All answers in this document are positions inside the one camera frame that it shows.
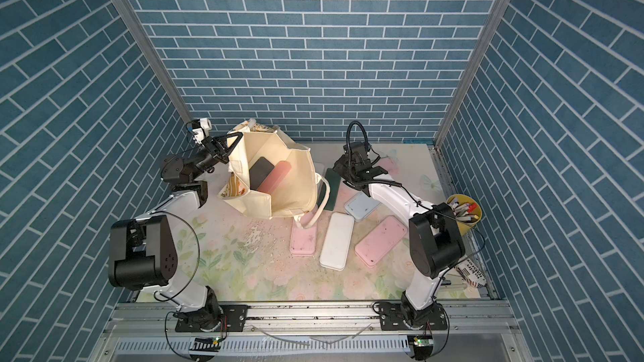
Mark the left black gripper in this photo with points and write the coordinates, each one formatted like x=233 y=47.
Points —
x=215 y=152

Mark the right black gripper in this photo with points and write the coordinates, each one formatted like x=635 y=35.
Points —
x=340 y=167

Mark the dark green pencil case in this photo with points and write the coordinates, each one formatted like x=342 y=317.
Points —
x=334 y=181

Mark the light blue case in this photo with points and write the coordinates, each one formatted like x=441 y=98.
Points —
x=360 y=206

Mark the black case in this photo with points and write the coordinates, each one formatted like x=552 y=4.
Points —
x=259 y=172

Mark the cream canvas tote bag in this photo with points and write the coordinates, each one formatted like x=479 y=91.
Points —
x=299 y=193

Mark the translucent pink case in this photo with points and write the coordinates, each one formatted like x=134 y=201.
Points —
x=276 y=178

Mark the white pencil case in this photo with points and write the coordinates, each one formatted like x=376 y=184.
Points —
x=337 y=242

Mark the pink pencil case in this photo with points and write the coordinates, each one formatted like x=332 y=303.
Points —
x=390 y=165

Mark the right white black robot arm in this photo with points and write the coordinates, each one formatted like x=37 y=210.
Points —
x=435 y=240

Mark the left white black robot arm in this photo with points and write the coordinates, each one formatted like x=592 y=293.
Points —
x=144 y=255

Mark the yellow pen holder cup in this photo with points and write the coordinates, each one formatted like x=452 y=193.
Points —
x=466 y=210

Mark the white printed packet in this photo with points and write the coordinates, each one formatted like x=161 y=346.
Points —
x=471 y=273

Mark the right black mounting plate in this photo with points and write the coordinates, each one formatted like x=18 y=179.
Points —
x=402 y=316

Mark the black mounting plate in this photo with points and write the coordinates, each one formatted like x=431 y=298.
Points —
x=224 y=319
x=402 y=316

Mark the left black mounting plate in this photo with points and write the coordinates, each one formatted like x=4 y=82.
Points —
x=224 y=319

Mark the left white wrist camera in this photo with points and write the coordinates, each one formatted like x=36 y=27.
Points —
x=199 y=129

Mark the aluminium front rail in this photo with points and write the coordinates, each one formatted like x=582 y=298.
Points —
x=472 y=330

